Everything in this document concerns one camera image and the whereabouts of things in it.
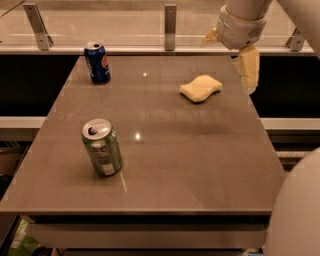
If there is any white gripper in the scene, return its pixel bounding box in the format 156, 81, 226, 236
200, 4, 267, 94

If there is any yellow sponge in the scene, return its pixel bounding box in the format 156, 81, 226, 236
180, 75, 223, 103

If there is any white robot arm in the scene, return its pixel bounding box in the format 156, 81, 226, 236
202, 0, 320, 256

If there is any blue Pepsi can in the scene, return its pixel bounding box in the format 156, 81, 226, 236
84, 42, 111, 84

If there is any green soda can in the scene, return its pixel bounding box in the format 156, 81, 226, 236
82, 118, 122, 176

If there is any glass railing panel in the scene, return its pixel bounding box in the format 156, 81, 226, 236
0, 0, 314, 51

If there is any right metal railing bracket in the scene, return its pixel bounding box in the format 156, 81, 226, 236
285, 28, 305, 52

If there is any metal railing bracket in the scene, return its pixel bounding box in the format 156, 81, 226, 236
285, 28, 305, 52
23, 3, 54, 50
164, 3, 177, 51

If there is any middle metal railing bracket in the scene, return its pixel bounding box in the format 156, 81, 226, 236
164, 3, 177, 51

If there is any left metal railing bracket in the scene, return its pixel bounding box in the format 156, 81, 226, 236
23, 3, 54, 50

